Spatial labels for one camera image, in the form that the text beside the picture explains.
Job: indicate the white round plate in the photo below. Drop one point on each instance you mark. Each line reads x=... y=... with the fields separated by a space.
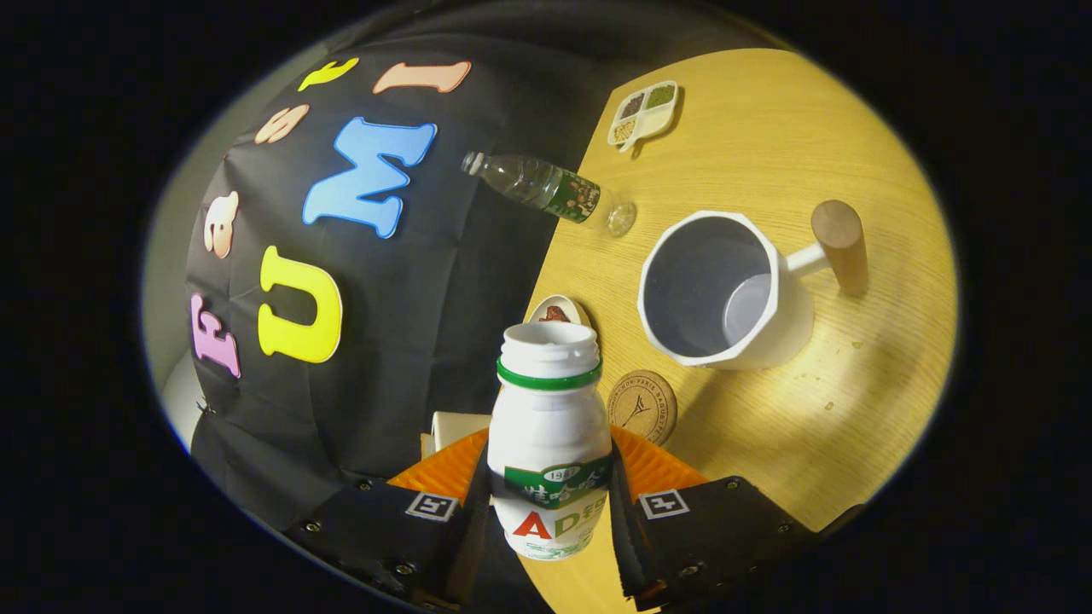
x=573 y=307

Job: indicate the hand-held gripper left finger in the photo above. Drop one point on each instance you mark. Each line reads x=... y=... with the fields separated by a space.
x=401 y=537

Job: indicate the wooden table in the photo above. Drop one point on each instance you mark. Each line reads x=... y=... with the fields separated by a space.
x=853 y=409

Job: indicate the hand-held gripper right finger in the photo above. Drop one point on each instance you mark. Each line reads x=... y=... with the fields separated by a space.
x=725 y=533

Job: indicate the brown meat slice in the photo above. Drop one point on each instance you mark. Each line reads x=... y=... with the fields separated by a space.
x=554 y=315

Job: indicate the clear plastic water bottle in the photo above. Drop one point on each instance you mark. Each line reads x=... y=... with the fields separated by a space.
x=546 y=186

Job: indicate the white divided dish with beans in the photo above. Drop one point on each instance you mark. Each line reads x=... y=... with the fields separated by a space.
x=644 y=112

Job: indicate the round cork coaster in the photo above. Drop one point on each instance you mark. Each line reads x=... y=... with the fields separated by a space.
x=644 y=408

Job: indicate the white toaster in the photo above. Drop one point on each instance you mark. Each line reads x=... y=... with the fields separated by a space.
x=456 y=426

